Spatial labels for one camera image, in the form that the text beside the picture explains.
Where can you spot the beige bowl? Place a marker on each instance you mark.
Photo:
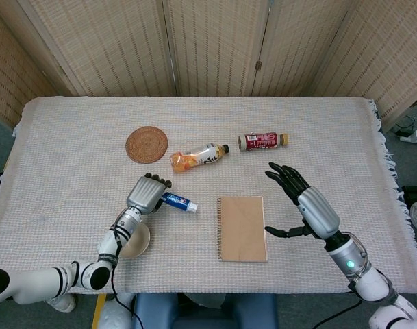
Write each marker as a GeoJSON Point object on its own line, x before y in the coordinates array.
{"type": "Point", "coordinates": [138, 241]}

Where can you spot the orange juice bottle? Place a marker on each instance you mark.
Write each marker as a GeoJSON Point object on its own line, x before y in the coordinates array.
{"type": "Point", "coordinates": [194, 159]}

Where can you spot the woven folding screen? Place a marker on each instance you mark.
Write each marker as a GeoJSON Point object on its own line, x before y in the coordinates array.
{"type": "Point", "coordinates": [211, 44]}

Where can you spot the white power strip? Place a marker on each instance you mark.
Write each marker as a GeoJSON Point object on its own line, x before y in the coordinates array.
{"type": "Point", "coordinates": [415, 136]}

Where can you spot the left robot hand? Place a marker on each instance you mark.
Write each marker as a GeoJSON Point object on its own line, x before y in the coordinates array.
{"type": "Point", "coordinates": [144, 195]}

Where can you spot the blue white toothpaste tube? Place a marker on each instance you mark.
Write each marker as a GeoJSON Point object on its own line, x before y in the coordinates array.
{"type": "Point", "coordinates": [179, 202]}

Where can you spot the brass screen hinge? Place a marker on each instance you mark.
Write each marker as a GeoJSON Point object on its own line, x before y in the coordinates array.
{"type": "Point", "coordinates": [44, 73]}
{"type": "Point", "coordinates": [258, 66]}

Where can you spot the blue padded seat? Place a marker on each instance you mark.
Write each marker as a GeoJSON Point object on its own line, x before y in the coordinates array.
{"type": "Point", "coordinates": [208, 312]}

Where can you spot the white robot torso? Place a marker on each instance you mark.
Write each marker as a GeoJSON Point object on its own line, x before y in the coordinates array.
{"type": "Point", "coordinates": [112, 313]}

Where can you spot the black box on floor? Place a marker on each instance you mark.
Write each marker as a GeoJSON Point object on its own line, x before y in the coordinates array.
{"type": "Point", "coordinates": [415, 194]}

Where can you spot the round woven rattan coaster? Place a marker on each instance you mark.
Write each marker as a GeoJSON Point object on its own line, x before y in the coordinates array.
{"type": "Point", "coordinates": [147, 144]}

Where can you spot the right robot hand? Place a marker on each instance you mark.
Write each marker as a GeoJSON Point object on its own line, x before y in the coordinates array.
{"type": "Point", "coordinates": [317, 212]}

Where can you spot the white woven tablecloth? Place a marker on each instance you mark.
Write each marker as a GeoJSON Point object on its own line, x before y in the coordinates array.
{"type": "Point", "coordinates": [74, 154]}

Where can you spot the red Costa coffee bottle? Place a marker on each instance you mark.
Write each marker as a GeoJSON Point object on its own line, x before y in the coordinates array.
{"type": "Point", "coordinates": [263, 141]}

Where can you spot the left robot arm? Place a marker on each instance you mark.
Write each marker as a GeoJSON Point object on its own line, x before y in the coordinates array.
{"type": "Point", "coordinates": [105, 250]}

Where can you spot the kraft spiral notebook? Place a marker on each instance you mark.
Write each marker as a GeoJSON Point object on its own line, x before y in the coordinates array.
{"type": "Point", "coordinates": [242, 229]}

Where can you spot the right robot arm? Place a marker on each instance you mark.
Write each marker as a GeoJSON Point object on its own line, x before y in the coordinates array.
{"type": "Point", "coordinates": [352, 257]}

